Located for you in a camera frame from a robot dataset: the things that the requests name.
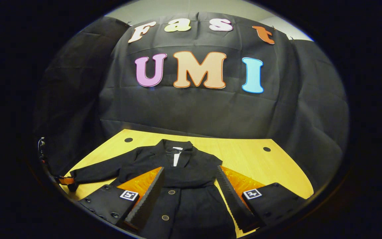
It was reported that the black backdrop cloth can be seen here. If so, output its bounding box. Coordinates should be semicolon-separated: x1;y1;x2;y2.
33;12;349;191

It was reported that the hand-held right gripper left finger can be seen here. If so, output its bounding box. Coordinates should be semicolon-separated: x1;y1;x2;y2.
78;167;165;233

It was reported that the black buttoned jacket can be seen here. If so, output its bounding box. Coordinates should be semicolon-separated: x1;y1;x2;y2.
67;139;244;239

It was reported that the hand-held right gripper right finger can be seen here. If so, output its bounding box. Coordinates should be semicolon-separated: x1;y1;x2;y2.
216;165;307;233

